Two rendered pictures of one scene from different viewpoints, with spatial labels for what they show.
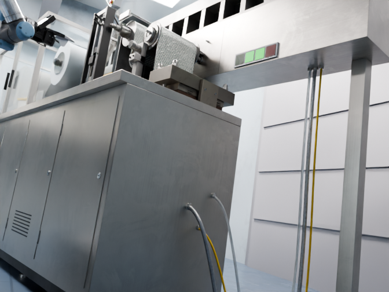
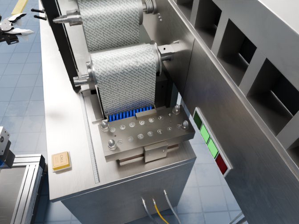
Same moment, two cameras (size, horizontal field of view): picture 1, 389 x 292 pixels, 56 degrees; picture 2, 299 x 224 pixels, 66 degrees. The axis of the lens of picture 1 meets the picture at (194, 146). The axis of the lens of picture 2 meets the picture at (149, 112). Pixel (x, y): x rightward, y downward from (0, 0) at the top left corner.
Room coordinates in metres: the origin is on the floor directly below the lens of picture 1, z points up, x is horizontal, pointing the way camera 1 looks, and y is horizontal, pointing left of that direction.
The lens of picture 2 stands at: (1.11, -0.18, 1.87)
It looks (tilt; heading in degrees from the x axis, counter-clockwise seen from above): 53 degrees down; 22
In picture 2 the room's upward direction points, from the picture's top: 2 degrees clockwise
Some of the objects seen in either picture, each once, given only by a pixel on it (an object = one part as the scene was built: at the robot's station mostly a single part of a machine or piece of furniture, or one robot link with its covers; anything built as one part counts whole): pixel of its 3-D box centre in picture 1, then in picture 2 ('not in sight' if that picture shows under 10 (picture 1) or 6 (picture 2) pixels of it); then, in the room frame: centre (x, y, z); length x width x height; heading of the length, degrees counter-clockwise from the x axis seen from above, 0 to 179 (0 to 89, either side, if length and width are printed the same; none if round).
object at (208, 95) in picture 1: (208, 94); (155, 152); (1.57, -0.03, 0.97); 0.10 x 0.03 x 0.11; 131
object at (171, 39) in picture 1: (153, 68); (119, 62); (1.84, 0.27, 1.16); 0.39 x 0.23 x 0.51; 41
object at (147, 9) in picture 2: not in sight; (146, 7); (2.04, 0.23, 1.34); 0.07 x 0.07 x 0.07; 41
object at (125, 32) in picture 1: (124, 31); (74, 17); (1.83, 0.46, 1.34); 0.06 x 0.06 x 0.06; 41
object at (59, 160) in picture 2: not in sight; (60, 160); (1.38, 0.35, 0.91); 0.07 x 0.07 x 0.02; 41
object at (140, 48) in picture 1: (134, 72); (90, 99); (1.66, 0.34, 1.05); 0.06 x 0.05 x 0.31; 131
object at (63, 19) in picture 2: (114, 26); (60, 19); (1.79, 0.51, 1.34); 0.06 x 0.03 x 0.03; 131
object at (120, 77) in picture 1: (66, 125); (86, 24); (2.39, 0.87, 0.88); 2.52 x 0.66 x 0.04; 41
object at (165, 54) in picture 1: (174, 68); (129, 98); (1.69, 0.15, 1.11); 0.23 x 0.01 x 0.18; 131
